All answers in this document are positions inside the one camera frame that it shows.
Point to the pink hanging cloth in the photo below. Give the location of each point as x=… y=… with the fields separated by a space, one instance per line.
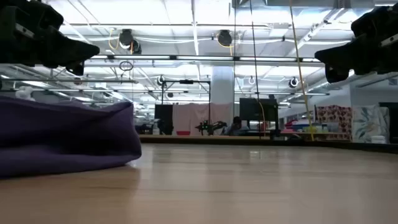
x=192 y=118

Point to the purple cloth towel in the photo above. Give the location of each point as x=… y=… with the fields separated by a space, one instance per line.
x=62 y=140

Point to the black background robot arm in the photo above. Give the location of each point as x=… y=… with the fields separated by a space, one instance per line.
x=211 y=126

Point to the white round container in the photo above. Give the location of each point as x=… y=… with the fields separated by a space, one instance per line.
x=378 y=139

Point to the black metal gantry frame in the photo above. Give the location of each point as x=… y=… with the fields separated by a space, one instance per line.
x=186 y=81

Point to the leaf print cloth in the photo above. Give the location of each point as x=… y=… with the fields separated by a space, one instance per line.
x=370 y=121

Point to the black computer monitor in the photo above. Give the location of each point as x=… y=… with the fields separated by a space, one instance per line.
x=258 y=109

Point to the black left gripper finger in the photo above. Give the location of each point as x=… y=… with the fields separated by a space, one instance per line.
x=77 y=68
x=68 y=51

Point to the red plastic bin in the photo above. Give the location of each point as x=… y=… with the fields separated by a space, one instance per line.
x=183 y=132

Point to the black upright panel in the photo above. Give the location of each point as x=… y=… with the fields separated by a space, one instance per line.
x=163 y=115

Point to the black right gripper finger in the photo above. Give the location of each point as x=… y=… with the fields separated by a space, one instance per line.
x=335 y=74
x=351 y=56

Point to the floral print cloth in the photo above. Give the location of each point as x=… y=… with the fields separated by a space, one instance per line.
x=334 y=119

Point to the white building column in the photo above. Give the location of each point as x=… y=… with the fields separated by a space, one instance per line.
x=222 y=84

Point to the person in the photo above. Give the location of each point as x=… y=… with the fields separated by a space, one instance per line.
x=236 y=126

